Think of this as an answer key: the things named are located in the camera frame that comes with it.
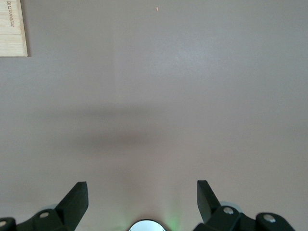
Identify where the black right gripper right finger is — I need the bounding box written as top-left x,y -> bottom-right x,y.
193,180 -> 295,231

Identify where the bamboo cutting board with handle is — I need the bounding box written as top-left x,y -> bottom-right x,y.
0,0 -> 28,58

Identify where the brown table mat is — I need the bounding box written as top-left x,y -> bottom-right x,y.
0,0 -> 308,231

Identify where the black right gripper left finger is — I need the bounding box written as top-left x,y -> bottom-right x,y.
0,181 -> 89,231

